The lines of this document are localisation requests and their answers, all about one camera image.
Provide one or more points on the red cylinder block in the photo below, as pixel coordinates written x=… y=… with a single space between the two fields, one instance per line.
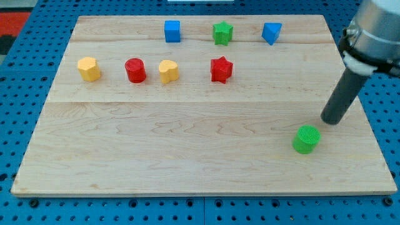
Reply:
x=135 y=70

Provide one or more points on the yellow heart block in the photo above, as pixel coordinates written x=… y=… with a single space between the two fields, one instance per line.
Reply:
x=168 y=71

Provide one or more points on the green star block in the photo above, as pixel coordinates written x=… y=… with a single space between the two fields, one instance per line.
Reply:
x=222 y=33

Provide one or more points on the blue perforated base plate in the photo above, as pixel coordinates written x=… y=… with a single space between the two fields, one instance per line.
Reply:
x=28 y=71

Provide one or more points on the red star block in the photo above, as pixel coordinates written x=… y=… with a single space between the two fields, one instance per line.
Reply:
x=221 y=69

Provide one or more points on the yellow hexagon block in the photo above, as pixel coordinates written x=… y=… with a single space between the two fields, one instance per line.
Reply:
x=88 y=69

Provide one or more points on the blue cube block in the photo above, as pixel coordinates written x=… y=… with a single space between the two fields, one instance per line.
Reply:
x=172 y=31

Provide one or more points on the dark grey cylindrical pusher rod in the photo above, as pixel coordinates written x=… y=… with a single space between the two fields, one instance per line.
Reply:
x=342 y=97

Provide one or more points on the blue triangle block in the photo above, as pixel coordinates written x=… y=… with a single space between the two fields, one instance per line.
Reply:
x=271 y=32

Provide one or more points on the green cylinder block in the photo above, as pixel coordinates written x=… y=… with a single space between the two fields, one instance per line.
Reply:
x=306 y=139

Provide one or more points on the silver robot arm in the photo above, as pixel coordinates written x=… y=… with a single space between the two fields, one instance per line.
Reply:
x=370 y=44

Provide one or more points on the light wooden board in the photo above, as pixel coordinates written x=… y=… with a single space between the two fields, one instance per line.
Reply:
x=192 y=136

